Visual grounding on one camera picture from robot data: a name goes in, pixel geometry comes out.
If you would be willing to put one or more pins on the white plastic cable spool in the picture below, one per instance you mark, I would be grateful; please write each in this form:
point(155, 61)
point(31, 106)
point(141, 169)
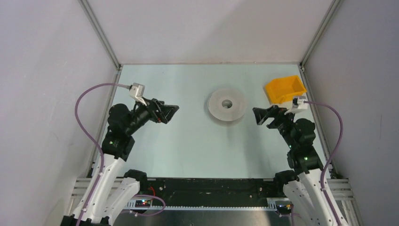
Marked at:
point(227, 105)

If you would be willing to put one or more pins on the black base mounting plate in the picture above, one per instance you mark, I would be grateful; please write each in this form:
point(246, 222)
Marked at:
point(211, 192)

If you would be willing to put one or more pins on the left corner aluminium post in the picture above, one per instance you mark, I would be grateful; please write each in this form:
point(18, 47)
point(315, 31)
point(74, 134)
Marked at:
point(92, 18)

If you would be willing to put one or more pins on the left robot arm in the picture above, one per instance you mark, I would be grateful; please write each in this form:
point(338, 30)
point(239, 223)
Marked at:
point(100, 206)

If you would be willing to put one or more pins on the corner aluminium post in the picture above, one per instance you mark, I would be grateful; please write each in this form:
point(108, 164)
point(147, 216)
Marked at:
point(331, 12)
point(92, 18)

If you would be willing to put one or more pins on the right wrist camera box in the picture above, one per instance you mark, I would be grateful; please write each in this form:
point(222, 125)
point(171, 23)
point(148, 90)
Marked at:
point(298, 105)

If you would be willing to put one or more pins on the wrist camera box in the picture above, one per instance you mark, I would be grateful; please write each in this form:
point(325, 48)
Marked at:
point(298, 105)
point(136, 91)

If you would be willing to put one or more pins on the left controller board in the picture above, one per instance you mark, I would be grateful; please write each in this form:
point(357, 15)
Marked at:
point(142, 203)

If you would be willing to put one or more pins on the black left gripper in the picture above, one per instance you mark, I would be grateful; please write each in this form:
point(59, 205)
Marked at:
point(167, 110)

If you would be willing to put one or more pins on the orange plastic bin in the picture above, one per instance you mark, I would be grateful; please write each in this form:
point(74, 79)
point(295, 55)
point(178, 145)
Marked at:
point(283, 89)

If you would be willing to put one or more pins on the right corner aluminium post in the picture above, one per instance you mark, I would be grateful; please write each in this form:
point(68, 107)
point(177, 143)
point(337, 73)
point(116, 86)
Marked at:
point(331, 12)

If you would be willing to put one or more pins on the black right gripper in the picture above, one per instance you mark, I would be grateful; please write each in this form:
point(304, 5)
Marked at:
point(261, 115)

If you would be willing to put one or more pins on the controller board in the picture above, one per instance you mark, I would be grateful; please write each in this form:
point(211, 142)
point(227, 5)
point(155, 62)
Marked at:
point(142, 203)
point(284, 209)

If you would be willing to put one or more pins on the right controller board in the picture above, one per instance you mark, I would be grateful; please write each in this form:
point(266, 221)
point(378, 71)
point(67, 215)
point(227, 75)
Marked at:
point(284, 209)

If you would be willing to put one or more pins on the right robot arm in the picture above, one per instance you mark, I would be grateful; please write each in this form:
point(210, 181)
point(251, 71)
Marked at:
point(305, 184)

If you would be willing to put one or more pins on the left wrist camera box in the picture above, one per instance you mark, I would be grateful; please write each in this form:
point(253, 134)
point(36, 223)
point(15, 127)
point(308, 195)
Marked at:
point(136, 91)

